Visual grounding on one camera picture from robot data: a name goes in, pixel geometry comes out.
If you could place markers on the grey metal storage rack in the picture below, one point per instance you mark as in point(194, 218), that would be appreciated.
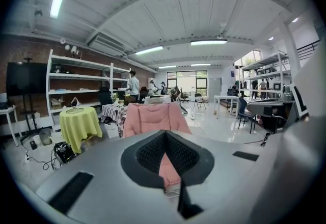
point(275, 60)

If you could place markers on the dark blue chair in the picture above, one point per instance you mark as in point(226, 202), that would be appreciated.
point(243, 108)

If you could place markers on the round table with yellow-green cloth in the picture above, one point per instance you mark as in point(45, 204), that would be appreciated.
point(79, 126)

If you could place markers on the dark grey desk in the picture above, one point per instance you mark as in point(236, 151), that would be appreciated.
point(270, 111)

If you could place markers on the black office chair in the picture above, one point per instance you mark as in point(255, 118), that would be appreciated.
point(184, 94)
point(144, 93)
point(105, 97)

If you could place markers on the black folding chair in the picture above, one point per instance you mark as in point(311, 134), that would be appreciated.
point(200, 97)

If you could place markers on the white storage box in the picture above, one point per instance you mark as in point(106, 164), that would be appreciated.
point(112, 130)

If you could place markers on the white shelving rack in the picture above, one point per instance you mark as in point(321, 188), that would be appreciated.
point(48, 95)

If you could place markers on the white and black bag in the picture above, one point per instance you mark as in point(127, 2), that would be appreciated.
point(76, 102)

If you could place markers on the table with checkered cloth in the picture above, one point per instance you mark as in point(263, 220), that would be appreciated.
point(112, 113)

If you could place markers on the large black-framed window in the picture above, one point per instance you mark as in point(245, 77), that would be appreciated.
point(187, 80)

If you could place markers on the grey translucent bin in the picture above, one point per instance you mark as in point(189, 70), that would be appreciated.
point(45, 137)

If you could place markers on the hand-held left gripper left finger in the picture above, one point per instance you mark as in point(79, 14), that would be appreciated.
point(114, 179)

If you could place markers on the flower bouquet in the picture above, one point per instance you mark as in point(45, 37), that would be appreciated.
point(115, 97)

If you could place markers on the black television on stand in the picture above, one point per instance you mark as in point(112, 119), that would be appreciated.
point(25, 78)

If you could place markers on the small white bucket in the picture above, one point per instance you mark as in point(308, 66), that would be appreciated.
point(37, 140)

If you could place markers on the white ceiling air conditioner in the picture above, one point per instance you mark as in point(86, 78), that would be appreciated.
point(107, 43)

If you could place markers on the cardboard box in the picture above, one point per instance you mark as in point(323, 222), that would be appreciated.
point(57, 104)

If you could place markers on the small white power strip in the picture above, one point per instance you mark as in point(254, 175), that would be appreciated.
point(26, 158)

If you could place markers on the round gold-rimmed tray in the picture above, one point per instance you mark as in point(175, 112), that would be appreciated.
point(75, 110)

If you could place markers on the plain white table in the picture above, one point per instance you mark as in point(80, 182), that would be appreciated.
point(229, 97)

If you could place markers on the white table with pale cloth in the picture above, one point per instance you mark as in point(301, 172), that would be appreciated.
point(158, 99)

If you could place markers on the brown wooden box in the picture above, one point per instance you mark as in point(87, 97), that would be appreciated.
point(130, 99)

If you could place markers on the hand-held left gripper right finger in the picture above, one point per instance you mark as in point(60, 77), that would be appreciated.
point(216, 179)

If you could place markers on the pink padded armchair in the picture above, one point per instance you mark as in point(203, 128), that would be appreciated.
point(152, 121)

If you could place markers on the white side table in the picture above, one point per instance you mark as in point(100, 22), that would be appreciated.
point(7, 111)

